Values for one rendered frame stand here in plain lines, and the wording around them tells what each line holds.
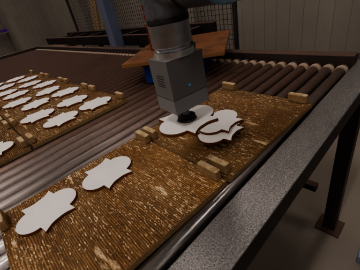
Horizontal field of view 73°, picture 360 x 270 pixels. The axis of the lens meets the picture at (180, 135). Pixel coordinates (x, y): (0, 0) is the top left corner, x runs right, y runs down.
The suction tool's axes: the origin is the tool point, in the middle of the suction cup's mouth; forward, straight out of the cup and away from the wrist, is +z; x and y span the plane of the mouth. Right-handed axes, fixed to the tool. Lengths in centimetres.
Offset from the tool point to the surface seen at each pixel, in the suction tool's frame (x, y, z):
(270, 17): -224, -343, 42
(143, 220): 5.3, 18.0, 11.7
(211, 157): 3.8, -2.0, 9.0
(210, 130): -4.2, -9.3, 8.3
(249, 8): -258, -336, 25
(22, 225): -12.3, 38.0, 10.7
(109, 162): -18.0, 15.4, 10.7
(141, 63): -68, -25, 2
